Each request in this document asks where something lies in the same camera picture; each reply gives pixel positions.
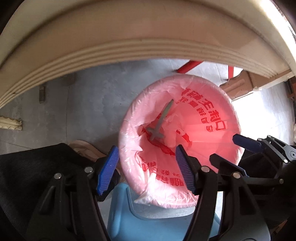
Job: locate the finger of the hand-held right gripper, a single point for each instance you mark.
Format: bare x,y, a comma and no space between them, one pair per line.
247,142
229,163

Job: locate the crumpled white tissue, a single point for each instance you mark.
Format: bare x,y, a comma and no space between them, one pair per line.
173,136

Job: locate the brown cardboard box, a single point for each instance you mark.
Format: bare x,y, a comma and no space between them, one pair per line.
252,83

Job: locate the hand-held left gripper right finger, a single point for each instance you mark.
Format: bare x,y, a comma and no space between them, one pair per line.
185,169

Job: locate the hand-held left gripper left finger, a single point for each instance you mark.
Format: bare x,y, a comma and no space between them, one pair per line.
107,171

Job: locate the cream patterned table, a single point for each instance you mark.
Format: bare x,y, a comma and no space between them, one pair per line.
115,34

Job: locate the light blue plastic stool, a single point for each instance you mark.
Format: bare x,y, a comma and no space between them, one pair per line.
138,227

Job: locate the beige slipper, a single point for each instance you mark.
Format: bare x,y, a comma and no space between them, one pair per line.
86,150

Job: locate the red plastic stool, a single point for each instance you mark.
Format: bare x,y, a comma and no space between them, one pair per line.
188,66

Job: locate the pink lined trash bin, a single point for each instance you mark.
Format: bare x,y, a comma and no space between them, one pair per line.
203,139

